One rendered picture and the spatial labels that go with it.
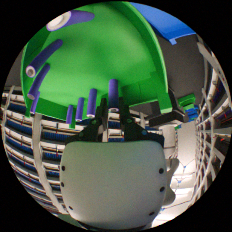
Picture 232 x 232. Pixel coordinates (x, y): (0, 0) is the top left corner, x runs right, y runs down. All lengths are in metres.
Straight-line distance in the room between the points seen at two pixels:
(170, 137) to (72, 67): 0.71
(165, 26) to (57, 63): 0.31
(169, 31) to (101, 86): 0.30
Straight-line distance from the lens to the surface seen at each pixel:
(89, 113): 0.16
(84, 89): 0.19
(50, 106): 0.29
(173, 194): 0.54
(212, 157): 1.20
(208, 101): 1.15
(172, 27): 0.33
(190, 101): 1.36
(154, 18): 0.30
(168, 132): 0.70
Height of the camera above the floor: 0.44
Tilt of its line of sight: 17 degrees down
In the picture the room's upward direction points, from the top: 178 degrees clockwise
